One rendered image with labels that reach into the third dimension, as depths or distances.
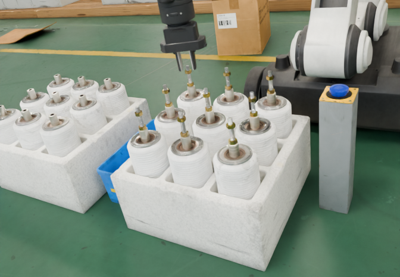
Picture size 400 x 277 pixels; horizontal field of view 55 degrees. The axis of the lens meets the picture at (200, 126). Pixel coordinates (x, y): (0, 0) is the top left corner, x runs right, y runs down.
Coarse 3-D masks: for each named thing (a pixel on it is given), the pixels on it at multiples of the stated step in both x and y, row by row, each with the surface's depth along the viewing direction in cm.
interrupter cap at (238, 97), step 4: (236, 92) 106; (220, 96) 106; (224, 96) 105; (236, 96) 104; (240, 96) 104; (220, 100) 103; (224, 100) 104; (236, 100) 102; (240, 100) 101; (220, 104) 102; (224, 104) 101; (228, 104) 100; (232, 104) 100
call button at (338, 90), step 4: (336, 84) 84; (340, 84) 84; (332, 88) 83; (336, 88) 82; (340, 88) 82; (344, 88) 82; (348, 88) 82; (332, 92) 82; (336, 92) 82; (340, 92) 81; (344, 92) 81; (336, 96) 82; (340, 96) 82
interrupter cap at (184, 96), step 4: (184, 92) 111; (196, 92) 111; (200, 92) 110; (180, 96) 110; (184, 96) 109; (188, 96) 110; (196, 96) 109; (200, 96) 108; (184, 100) 107; (188, 100) 106; (192, 100) 106; (196, 100) 106
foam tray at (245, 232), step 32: (192, 128) 108; (128, 160) 99; (288, 160) 90; (128, 192) 94; (160, 192) 88; (192, 192) 84; (256, 192) 80; (288, 192) 93; (128, 224) 102; (160, 224) 94; (192, 224) 88; (224, 224) 82; (256, 224) 77; (224, 256) 88; (256, 256) 83
